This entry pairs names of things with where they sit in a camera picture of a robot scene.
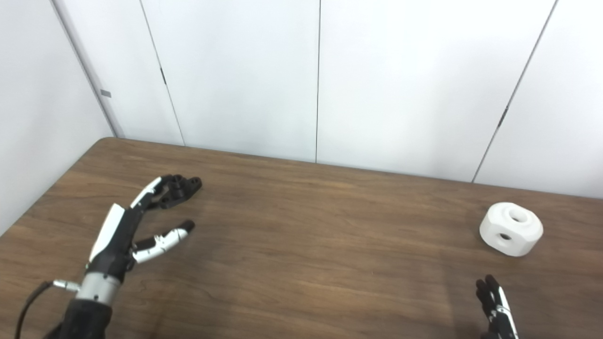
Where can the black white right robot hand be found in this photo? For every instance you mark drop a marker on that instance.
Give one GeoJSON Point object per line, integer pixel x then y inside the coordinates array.
{"type": "Point", "coordinates": [499, 315]}

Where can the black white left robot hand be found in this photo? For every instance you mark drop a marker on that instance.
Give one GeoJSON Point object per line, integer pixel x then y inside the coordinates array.
{"type": "Point", "coordinates": [113, 240]}

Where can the round white plastic piece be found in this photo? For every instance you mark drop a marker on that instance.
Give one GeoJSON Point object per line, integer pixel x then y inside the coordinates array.
{"type": "Point", "coordinates": [518, 238]}

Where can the black plastic holder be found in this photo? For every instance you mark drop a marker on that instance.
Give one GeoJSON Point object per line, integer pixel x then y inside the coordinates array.
{"type": "Point", "coordinates": [181, 190]}

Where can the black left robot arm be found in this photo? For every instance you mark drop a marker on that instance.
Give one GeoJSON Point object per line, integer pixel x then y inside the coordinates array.
{"type": "Point", "coordinates": [89, 315]}

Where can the small grey wall tag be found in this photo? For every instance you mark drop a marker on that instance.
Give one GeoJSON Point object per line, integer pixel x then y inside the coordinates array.
{"type": "Point", "coordinates": [106, 93]}

